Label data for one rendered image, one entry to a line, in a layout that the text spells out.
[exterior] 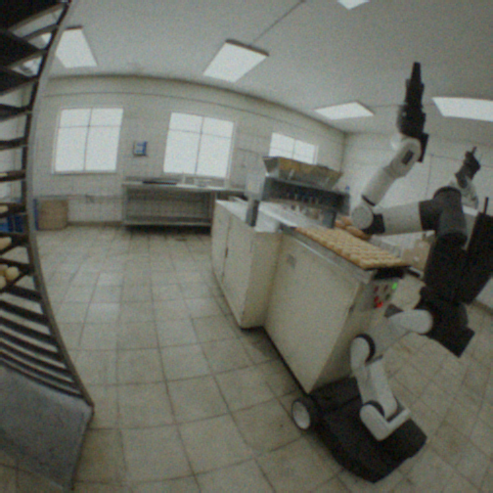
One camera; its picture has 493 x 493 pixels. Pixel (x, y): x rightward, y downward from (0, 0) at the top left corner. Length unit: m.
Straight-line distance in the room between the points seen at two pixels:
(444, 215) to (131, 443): 1.48
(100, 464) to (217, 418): 0.67
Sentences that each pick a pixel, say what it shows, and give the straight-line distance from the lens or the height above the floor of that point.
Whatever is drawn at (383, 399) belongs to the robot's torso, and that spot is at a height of 0.36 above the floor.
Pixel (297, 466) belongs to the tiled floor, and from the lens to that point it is 1.26.
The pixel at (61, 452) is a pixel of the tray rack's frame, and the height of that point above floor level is 0.15.
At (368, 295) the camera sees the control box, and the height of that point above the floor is 0.78.
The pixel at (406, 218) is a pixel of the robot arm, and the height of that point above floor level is 1.14.
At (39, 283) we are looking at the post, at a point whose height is 0.82.
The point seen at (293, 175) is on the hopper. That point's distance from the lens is 1.48.
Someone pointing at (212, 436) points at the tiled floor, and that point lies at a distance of 1.24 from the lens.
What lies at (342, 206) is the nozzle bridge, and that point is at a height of 1.07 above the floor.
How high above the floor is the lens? 1.15
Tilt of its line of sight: 18 degrees down
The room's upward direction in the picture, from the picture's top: 9 degrees clockwise
